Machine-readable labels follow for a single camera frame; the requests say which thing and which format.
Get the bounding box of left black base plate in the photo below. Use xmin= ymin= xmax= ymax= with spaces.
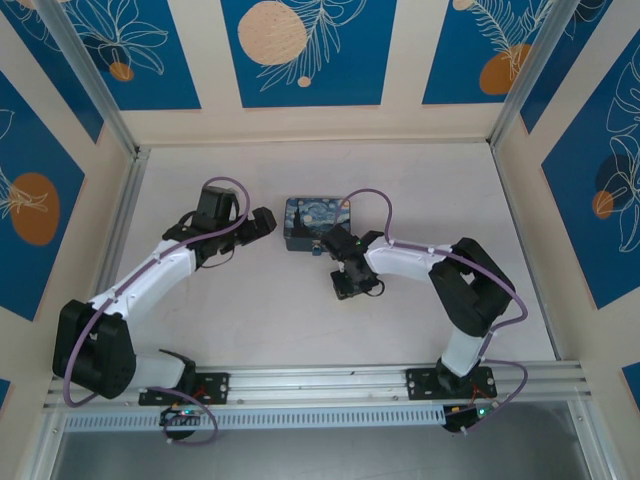
xmin=138 ymin=372 xmax=231 ymax=407

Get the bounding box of control circuit board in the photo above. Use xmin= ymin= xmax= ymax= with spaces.
xmin=443 ymin=403 xmax=502 ymax=435
xmin=159 ymin=405 xmax=205 ymax=427

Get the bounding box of starry night print tin box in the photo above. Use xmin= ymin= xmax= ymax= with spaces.
xmin=283 ymin=196 xmax=359 ymax=255

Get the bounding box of grey metal sheet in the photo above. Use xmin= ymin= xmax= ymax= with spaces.
xmin=49 ymin=402 xmax=601 ymax=480

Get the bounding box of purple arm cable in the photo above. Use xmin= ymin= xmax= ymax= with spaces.
xmin=342 ymin=187 xmax=530 ymax=437
xmin=64 ymin=175 xmax=252 ymax=446

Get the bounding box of aluminium table edge rail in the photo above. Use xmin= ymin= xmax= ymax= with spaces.
xmin=489 ymin=143 xmax=564 ymax=361
xmin=89 ymin=147 xmax=151 ymax=321

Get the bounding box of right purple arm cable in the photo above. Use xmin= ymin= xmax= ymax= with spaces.
xmin=342 ymin=187 xmax=530 ymax=437

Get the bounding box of grey slotted cable duct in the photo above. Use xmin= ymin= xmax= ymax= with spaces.
xmin=63 ymin=405 xmax=447 ymax=433

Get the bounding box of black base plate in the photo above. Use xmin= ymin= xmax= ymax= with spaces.
xmin=406 ymin=367 xmax=498 ymax=402
xmin=138 ymin=372 xmax=231 ymax=407

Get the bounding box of right control circuit board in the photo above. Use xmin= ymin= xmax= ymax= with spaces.
xmin=443 ymin=403 xmax=502 ymax=435

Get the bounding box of left control circuit board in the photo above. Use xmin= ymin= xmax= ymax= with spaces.
xmin=159 ymin=405 xmax=205 ymax=427

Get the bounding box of aluminium mounting rail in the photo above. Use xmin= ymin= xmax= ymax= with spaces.
xmin=42 ymin=360 xmax=587 ymax=412

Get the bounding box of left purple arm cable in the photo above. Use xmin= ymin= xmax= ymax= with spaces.
xmin=64 ymin=175 xmax=252 ymax=446

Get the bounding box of aluminium frame post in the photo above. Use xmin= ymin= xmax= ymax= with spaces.
xmin=568 ymin=399 xmax=619 ymax=480
xmin=35 ymin=0 xmax=140 ymax=157
xmin=488 ymin=0 xmax=577 ymax=147
xmin=23 ymin=399 xmax=69 ymax=480

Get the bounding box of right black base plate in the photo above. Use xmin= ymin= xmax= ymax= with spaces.
xmin=406 ymin=367 xmax=498 ymax=402

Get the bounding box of left thin black camera cable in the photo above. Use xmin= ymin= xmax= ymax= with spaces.
xmin=198 ymin=243 xmax=240 ymax=272

